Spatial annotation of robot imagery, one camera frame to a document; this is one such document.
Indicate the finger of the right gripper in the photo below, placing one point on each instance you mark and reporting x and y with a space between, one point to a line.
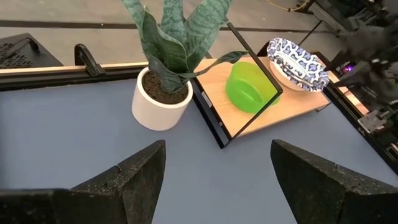
351 81
340 60

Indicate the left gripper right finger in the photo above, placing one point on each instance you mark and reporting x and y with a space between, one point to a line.
326 193

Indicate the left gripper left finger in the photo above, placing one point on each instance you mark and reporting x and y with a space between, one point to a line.
124 193

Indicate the blue patterned paper bowl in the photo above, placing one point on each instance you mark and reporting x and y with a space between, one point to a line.
295 59

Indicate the green plastic bowl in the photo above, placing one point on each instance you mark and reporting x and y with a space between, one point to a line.
245 90

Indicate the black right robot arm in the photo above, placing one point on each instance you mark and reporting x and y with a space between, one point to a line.
339 15

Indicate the snake plant in white pot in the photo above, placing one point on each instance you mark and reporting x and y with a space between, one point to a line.
155 109

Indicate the black perforated computer case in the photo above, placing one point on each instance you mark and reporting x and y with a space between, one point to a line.
18 53

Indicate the wooden shelf with black frame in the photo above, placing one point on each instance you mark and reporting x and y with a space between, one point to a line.
217 102

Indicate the black metal table frame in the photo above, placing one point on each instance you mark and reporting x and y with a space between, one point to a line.
46 79

